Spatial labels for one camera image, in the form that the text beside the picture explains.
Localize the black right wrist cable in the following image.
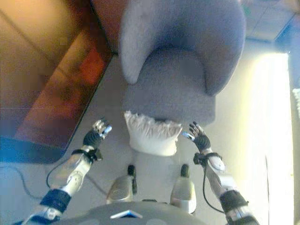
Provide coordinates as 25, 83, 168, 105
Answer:
202, 164, 225, 214

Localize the white fringed cushion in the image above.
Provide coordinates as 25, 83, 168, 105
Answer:
123, 111, 183, 157

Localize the silver robot leg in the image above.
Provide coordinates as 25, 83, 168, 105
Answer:
170, 164, 197, 214
106, 165, 138, 204

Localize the grey robot torso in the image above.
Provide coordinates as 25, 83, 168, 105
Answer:
53, 202, 211, 225

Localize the glossy brown wooden wardrobe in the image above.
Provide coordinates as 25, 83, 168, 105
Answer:
0, 0, 113, 164

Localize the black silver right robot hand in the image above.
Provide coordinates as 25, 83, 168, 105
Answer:
182, 121, 211, 155

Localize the grey upholstered tub armchair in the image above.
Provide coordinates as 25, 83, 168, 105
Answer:
118, 0, 247, 125

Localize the black floor cable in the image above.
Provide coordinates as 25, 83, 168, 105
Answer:
0, 164, 47, 197

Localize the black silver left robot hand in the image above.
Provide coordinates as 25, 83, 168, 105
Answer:
83, 119, 113, 150

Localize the silver left robot leg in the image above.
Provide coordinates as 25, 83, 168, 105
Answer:
106, 165, 138, 204

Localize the silver right robot leg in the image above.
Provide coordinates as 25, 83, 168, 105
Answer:
170, 164, 197, 214

